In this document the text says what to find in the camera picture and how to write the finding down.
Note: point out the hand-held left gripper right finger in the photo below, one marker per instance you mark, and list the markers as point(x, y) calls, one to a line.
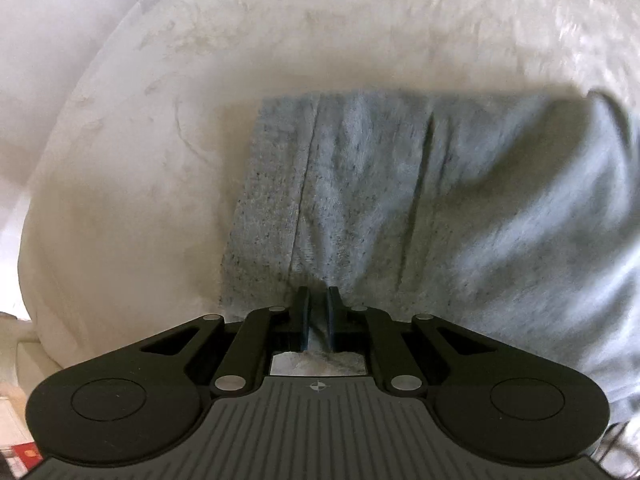
point(333, 320)

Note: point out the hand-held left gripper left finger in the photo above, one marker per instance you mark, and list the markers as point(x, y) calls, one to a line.
point(303, 320)

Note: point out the grey-blue knit pants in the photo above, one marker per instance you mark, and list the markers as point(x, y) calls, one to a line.
point(450, 200)

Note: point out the white embroidered bedspread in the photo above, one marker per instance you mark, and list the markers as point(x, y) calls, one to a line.
point(150, 160)

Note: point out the small red box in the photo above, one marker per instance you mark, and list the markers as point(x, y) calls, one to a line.
point(25, 455)

